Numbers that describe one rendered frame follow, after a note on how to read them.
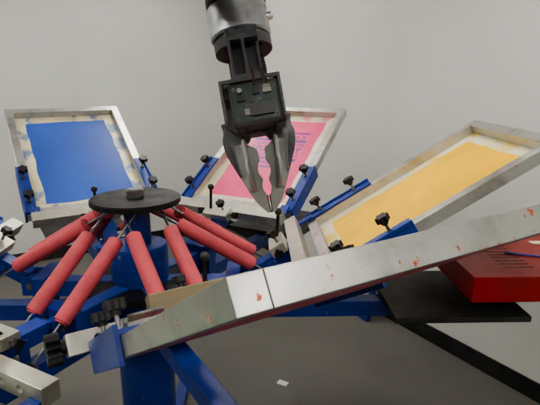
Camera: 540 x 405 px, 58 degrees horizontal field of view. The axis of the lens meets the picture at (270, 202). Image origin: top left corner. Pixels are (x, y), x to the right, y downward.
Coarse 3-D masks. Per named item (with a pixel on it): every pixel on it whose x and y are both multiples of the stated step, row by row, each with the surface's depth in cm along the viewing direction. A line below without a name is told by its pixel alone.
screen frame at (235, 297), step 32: (480, 224) 60; (512, 224) 63; (320, 256) 48; (352, 256) 50; (384, 256) 51; (416, 256) 53; (448, 256) 56; (224, 288) 43; (256, 288) 44; (288, 288) 45; (320, 288) 47; (160, 320) 61; (192, 320) 51; (224, 320) 44; (128, 352) 80
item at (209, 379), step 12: (168, 348) 150; (180, 348) 150; (168, 360) 152; (180, 360) 144; (192, 360) 144; (180, 372) 143; (192, 372) 138; (204, 372) 138; (192, 384) 135; (204, 384) 132; (216, 384) 132; (204, 396) 128; (216, 396) 128; (228, 396) 128
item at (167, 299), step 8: (208, 280) 106; (216, 280) 106; (176, 288) 102; (184, 288) 102; (192, 288) 103; (200, 288) 104; (152, 296) 99; (160, 296) 100; (168, 296) 100; (176, 296) 101; (184, 296) 102; (152, 304) 98; (160, 304) 99; (168, 304) 100; (176, 304) 100
